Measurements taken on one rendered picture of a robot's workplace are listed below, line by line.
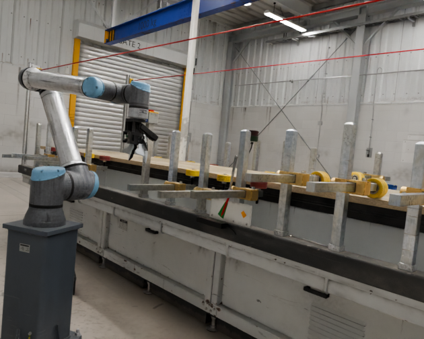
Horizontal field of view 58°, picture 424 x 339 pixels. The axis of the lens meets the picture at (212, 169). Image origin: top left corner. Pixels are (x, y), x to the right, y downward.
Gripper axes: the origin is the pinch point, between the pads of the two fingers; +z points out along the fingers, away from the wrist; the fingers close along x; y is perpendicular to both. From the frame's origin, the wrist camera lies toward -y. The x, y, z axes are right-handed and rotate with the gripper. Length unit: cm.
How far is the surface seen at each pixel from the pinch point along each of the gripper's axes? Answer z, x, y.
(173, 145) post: -9.4, -15.7, -30.6
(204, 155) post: -6.2, 9.0, -32.1
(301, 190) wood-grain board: 5, 55, -52
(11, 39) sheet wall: -199, -757, -113
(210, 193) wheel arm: 8.5, 40.3, -11.0
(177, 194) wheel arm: 12.7, 15.1, -13.1
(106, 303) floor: 94, -60, -21
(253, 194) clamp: 9, 42, -35
